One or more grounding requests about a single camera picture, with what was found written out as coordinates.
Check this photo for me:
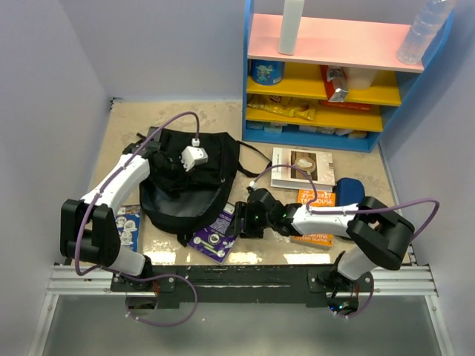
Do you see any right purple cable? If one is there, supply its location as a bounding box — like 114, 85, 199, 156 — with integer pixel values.
254, 164, 442, 320

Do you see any orange treehouse book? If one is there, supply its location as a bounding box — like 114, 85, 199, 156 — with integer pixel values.
290, 190, 335, 249

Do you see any white coffee cover book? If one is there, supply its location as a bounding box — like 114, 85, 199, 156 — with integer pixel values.
270, 147, 335, 192

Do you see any clear plastic water bottle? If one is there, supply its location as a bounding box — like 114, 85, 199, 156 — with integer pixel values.
396, 0, 456, 65

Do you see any purple cable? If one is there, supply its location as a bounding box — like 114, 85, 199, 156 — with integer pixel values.
254, 164, 442, 320
73, 111, 200, 327

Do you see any blue cartoon book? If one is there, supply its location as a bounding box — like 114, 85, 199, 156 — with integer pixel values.
115, 205, 141, 252

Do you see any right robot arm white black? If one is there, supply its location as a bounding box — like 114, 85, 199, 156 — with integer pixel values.
226, 188, 414, 292

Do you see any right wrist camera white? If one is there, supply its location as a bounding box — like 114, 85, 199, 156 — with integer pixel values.
247, 180, 259, 192

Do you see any blue round tin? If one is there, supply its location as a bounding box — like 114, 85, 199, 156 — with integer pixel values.
250, 59, 285, 86

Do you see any aluminium rail frame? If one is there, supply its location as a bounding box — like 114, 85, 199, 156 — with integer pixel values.
30, 261, 456, 355

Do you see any yellow chips bag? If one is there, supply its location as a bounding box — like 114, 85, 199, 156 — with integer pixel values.
246, 94, 317, 121

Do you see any blue pencil case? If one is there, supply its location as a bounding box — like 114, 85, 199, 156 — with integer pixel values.
332, 177, 365, 206

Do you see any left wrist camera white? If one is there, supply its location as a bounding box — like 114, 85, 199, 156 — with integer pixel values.
180, 138, 209, 172

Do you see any white tall bottle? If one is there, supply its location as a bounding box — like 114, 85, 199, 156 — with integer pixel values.
278, 0, 305, 56

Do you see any white plastic tub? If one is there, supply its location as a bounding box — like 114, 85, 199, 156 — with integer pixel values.
343, 67, 378, 90

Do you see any purple book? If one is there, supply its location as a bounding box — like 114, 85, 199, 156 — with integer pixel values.
188, 203, 237, 265

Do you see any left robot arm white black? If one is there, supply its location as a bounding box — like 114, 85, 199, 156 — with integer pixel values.
60, 145, 196, 291

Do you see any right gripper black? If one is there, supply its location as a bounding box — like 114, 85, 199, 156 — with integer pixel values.
224, 201, 274, 239

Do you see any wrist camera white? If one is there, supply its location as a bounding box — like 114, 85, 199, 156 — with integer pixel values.
247, 180, 259, 192
180, 138, 209, 172

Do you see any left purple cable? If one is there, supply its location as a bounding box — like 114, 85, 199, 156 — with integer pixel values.
73, 111, 200, 327

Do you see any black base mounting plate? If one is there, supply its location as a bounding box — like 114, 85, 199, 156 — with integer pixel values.
111, 265, 374, 309

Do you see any red flat packet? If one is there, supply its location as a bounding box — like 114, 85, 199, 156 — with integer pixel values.
319, 100, 372, 111

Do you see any colourful wooden shelf unit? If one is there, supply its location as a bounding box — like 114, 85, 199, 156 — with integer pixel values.
242, 1, 454, 152

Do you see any black student backpack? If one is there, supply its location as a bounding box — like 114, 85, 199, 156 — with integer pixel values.
139, 129, 257, 246

